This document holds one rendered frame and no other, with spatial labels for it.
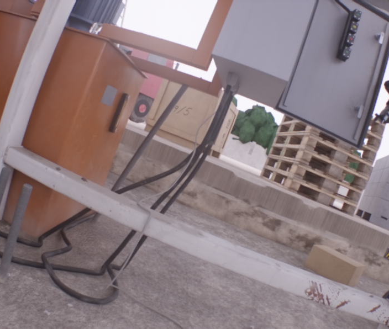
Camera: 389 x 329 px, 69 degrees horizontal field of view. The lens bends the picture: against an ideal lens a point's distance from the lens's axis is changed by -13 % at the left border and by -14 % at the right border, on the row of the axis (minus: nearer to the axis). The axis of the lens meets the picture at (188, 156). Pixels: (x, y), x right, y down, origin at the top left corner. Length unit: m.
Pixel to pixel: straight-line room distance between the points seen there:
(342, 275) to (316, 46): 1.22
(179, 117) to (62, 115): 3.16
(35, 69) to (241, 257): 0.70
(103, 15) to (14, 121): 0.62
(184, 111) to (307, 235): 2.31
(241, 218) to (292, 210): 0.37
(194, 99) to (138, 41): 3.16
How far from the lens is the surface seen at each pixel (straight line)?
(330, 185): 3.22
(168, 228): 0.74
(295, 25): 0.85
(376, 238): 2.55
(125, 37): 0.89
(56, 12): 0.90
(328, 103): 1.29
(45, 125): 0.95
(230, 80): 0.91
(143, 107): 10.98
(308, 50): 1.30
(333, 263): 1.92
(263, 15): 0.85
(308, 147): 3.08
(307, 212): 2.35
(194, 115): 3.95
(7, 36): 1.11
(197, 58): 0.82
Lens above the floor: 0.43
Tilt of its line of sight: 3 degrees down
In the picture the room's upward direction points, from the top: 22 degrees clockwise
